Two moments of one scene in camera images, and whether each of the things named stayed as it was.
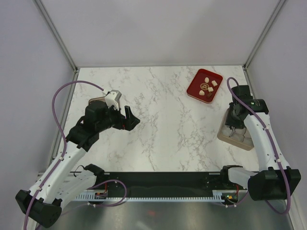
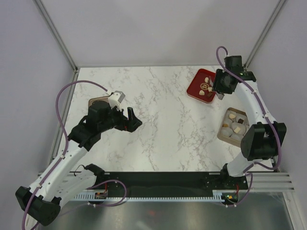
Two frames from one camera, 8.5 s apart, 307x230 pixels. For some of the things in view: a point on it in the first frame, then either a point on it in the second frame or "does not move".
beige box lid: x=99 y=98 does not move
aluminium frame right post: x=273 y=15 does not move
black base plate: x=164 y=182 does not move
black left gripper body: x=114 y=118 does not move
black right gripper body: x=232 y=120 -> x=220 y=82
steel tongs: x=233 y=129 -> x=220 y=95
